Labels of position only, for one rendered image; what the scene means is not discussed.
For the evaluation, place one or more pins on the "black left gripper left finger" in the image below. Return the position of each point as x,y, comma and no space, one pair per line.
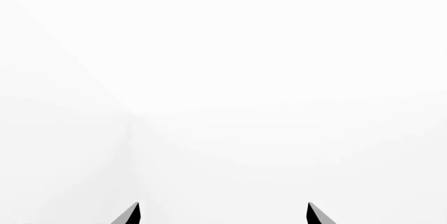
130,216

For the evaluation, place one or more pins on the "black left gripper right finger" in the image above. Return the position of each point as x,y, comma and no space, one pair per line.
317,216

